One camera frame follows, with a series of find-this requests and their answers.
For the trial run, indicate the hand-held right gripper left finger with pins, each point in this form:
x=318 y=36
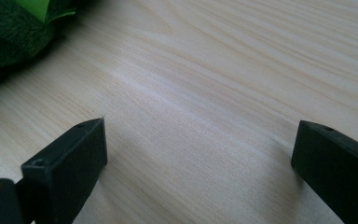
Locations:
x=65 y=168

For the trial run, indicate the green plush garment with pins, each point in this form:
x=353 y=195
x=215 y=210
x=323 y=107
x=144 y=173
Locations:
x=12 y=34

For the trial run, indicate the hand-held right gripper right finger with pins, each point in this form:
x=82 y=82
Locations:
x=338 y=171

